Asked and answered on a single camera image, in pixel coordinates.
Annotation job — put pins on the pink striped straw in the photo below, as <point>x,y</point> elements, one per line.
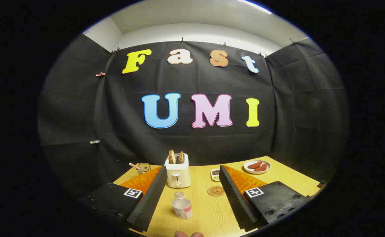
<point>133,165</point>

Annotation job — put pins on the clear plastic juice bottle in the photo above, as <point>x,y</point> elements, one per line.
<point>181,209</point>

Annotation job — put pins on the round wooden coaster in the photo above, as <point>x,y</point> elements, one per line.
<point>216,191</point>

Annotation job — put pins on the wooden table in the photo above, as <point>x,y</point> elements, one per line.
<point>208,210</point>

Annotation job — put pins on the red meat piece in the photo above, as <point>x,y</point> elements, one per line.
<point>254,165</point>
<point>261,168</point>

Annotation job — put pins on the clear glass jar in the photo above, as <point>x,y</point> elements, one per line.
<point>144,169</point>

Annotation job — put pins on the small red clip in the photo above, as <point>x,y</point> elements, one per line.
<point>100,74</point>

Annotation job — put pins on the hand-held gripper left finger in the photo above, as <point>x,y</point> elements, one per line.
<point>149,200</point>

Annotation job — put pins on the divided white spice dish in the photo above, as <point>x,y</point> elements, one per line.
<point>215,174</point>

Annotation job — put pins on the black backdrop cloth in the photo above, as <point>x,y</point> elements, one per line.
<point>179,141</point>

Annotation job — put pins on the cream toaster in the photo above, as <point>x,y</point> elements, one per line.
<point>177,174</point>

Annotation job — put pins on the round white plate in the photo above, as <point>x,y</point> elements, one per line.
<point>264,163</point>

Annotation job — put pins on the toasted bread slice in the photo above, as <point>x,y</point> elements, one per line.
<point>172,157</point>
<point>181,157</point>

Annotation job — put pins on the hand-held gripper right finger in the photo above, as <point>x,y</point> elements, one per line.
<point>235,204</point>

